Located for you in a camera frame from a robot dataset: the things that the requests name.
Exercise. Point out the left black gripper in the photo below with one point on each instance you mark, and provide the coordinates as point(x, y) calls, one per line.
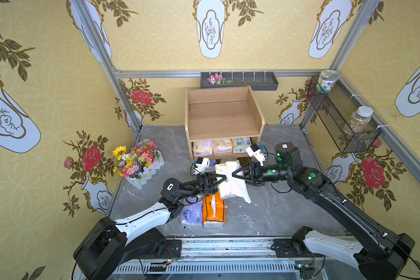
point(203, 183)

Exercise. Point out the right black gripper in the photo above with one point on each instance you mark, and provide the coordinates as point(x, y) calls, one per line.
point(251, 173)

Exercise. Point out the yellow tissue pack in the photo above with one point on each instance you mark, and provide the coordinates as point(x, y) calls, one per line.
point(232, 187)

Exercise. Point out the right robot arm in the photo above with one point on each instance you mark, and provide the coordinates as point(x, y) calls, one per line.
point(336, 210)

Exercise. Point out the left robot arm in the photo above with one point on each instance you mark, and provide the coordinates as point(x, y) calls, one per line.
point(133, 227)

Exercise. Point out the white purple tissue pack bottom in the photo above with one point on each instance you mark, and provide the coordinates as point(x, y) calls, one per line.
point(213, 163)

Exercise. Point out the green white tissue pack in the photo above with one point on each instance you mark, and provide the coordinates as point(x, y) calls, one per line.
point(239, 145)

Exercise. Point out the cream tissue pack middle-centre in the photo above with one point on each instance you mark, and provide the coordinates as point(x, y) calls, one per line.
point(222, 146)

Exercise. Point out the white orange tissue pack middle-left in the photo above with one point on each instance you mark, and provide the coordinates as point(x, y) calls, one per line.
point(203, 148)

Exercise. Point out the wooden three-tier shelf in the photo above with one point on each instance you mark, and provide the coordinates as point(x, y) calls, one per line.
point(222, 113)

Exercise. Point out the colourful flower bouquet planter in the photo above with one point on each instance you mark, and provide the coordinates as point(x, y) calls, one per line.
point(139, 164)

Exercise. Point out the small pink flowers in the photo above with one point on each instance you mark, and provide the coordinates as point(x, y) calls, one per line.
point(218, 79)

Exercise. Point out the clear jar with filling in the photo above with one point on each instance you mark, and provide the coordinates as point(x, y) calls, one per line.
point(358, 121)

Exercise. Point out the white lidded jar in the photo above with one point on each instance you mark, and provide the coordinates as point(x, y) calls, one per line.
point(327, 80)

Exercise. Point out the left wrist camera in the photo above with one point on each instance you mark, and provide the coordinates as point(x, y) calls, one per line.
point(200, 165)

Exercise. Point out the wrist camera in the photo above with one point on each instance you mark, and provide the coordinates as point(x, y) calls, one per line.
point(255, 151)
point(200, 165)

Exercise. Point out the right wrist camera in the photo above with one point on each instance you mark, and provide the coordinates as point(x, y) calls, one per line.
point(255, 151)

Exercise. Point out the metal base rail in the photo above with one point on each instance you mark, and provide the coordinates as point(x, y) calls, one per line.
point(226, 251)

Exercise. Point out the grey wall hook rack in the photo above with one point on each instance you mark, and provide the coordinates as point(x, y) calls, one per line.
point(257, 80)

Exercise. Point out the black wire wall basket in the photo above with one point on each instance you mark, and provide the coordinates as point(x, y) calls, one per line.
point(335, 109)

